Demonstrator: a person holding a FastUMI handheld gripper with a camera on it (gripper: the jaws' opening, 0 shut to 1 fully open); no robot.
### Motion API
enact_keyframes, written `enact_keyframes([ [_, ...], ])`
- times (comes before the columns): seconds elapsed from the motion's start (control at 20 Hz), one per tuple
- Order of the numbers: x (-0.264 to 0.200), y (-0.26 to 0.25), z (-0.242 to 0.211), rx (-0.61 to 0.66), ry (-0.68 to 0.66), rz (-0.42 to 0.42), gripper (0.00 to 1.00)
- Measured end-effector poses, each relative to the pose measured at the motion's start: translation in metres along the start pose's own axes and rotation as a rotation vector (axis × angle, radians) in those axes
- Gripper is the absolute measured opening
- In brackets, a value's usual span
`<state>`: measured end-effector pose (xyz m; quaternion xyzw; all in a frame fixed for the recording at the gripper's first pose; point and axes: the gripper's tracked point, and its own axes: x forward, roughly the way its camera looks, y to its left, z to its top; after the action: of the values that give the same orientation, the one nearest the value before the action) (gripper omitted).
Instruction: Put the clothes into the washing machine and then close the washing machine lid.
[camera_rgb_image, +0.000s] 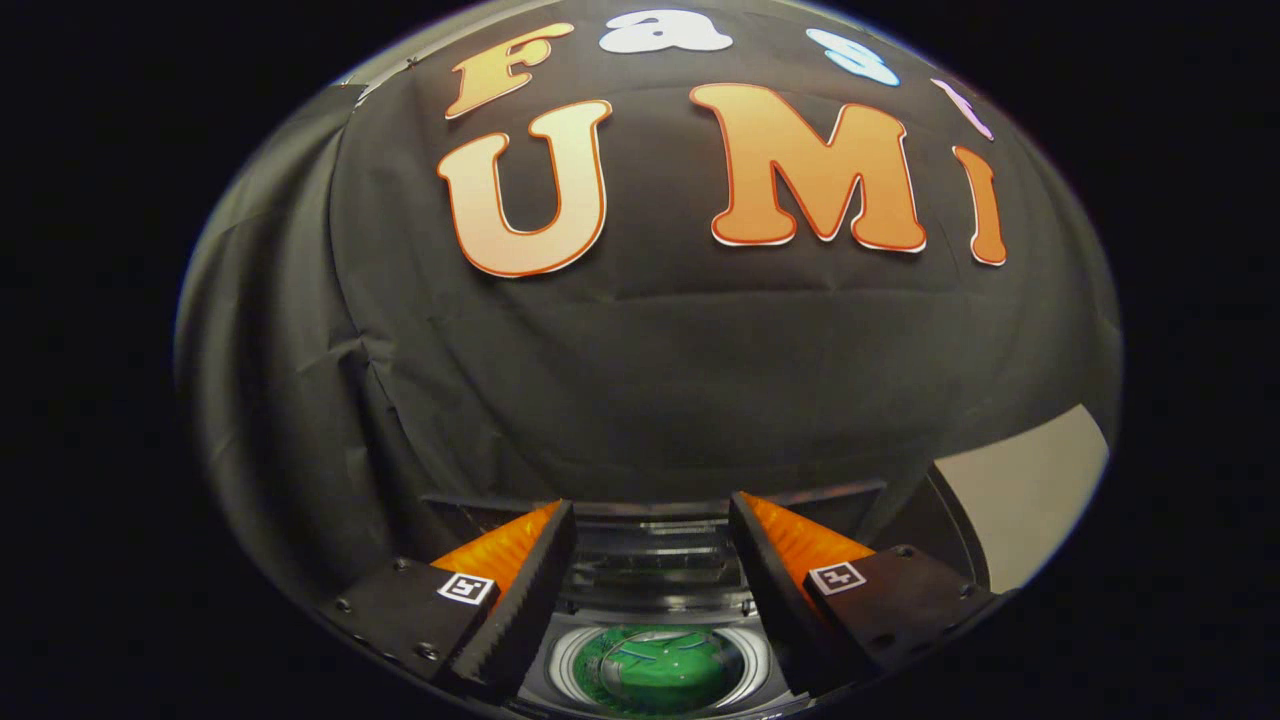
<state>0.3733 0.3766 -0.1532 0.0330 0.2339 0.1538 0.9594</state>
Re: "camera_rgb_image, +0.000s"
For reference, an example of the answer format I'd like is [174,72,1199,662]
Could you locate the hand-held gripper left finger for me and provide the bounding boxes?
[318,499,578,703]

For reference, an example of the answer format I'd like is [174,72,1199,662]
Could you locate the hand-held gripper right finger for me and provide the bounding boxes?
[728,491,1003,700]

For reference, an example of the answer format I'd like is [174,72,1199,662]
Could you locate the grey washing machine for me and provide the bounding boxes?
[515,590,806,719]

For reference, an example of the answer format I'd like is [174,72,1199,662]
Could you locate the green polo shirt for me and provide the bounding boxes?
[572,625,746,713]

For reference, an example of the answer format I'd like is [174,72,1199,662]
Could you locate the grey cabinet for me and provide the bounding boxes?
[930,403,1113,593]

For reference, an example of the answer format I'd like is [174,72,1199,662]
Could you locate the black backdrop cloth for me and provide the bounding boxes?
[175,0,1123,601]

